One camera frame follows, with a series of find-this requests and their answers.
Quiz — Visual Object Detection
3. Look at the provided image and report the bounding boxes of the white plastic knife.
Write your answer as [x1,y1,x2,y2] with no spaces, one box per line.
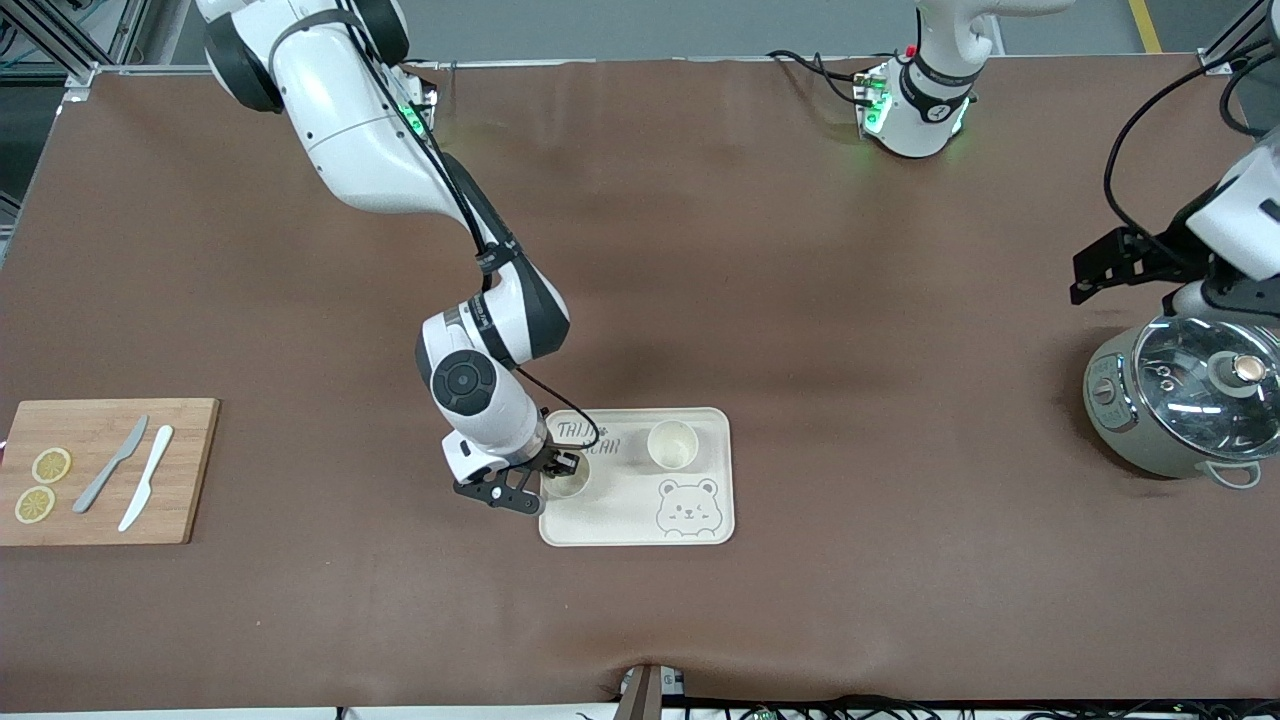
[118,425,175,533]

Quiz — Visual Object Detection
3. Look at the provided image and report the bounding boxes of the black base cable bundle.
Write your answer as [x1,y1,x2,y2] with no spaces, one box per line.
[767,48,873,107]

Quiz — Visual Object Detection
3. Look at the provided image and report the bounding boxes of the black table edge cables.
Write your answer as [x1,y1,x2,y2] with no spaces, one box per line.
[688,693,1280,720]

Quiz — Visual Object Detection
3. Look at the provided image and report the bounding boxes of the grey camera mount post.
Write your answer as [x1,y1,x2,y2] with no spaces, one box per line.
[615,662,689,720]

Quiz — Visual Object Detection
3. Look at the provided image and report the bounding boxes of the cream bear print tray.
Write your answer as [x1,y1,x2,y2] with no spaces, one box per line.
[539,407,736,548]

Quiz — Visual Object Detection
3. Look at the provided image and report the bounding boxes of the glass pot lid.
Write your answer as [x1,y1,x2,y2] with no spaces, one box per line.
[1133,310,1280,463]

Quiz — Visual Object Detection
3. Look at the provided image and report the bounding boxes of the bamboo cutting board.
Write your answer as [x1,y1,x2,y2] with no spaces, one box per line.
[0,398,221,547]

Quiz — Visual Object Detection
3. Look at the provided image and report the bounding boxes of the white IKEA cup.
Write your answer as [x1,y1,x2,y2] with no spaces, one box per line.
[543,462,593,500]
[646,420,700,472]

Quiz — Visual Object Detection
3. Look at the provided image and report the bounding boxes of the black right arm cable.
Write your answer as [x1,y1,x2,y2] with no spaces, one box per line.
[345,25,602,453]

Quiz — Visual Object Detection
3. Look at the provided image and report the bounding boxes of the grey-green cooking pot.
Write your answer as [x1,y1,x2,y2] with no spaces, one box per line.
[1083,305,1280,491]

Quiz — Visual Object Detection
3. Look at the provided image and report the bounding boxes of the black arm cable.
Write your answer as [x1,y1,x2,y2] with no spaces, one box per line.
[345,25,602,453]
[1103,45,1280,269]

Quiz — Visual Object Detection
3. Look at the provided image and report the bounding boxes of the grey plastic knife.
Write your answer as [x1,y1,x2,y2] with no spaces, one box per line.
[72,415,150,515]

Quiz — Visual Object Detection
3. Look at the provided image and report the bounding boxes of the aluminium frame profile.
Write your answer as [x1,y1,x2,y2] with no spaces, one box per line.
[0,0,153,101]
[1200,0,1280,71]

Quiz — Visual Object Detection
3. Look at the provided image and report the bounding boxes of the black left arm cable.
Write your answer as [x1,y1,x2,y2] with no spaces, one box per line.
[1103,45,1280,269]

